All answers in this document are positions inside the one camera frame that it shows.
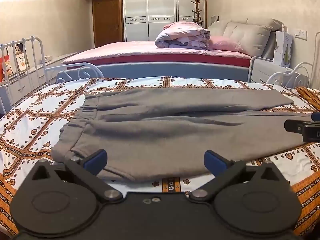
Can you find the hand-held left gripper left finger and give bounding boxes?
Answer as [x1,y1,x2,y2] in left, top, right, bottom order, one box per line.
[31,149,122,204]

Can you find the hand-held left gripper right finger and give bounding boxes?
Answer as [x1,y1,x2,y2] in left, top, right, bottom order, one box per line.
[189,150,288,202]

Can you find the grey pants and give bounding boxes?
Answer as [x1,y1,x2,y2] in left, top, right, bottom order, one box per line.
[51,87,313,182]

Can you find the orange patterned pillow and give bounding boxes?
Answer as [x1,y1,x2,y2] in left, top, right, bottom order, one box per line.
[296,86,320,111]

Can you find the white bedside cabinet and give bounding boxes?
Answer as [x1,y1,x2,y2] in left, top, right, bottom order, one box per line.
[247,56,297,83]

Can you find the heart patterned bedsheet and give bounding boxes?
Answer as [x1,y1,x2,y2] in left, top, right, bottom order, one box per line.
[0,76,320,235]

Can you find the white box with pear print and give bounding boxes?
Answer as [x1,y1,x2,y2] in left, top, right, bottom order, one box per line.
[272,31,295,68]

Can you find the beige padded headboard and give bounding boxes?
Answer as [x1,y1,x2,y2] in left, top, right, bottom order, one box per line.
[207,18,284,58]

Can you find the white low dresser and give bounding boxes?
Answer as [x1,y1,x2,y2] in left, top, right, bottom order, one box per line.
[0,52,78,102]

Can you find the pink pillow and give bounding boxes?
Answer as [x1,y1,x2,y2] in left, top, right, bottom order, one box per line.
[207,35,247,53]

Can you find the pink sheeted bed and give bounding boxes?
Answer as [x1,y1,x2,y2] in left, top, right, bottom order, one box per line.
[61,40,252,80]

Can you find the framed picture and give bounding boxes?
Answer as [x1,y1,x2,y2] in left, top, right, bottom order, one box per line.
[14,43,31,72]

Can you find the red box with plush toy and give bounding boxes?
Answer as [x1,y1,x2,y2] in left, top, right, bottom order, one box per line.
[0,56,15,81]

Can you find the folded pink quilt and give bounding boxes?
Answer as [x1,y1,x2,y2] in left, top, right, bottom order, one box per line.
[154,21,211,50]

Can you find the wooden door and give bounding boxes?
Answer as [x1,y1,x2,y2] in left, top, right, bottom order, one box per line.
[92,0,123,48]

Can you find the wooden coat rack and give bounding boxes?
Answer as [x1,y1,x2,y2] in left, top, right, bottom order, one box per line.
[191,0,203,27]

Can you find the white wardrobe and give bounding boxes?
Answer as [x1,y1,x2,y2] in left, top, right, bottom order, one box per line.
[121,0,207,42]

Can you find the wall light switch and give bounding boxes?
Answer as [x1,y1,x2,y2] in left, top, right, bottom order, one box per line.
[294,29,308,40]

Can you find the white metal bed frame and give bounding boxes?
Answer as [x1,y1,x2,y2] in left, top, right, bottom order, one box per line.
[0,36,315,114]

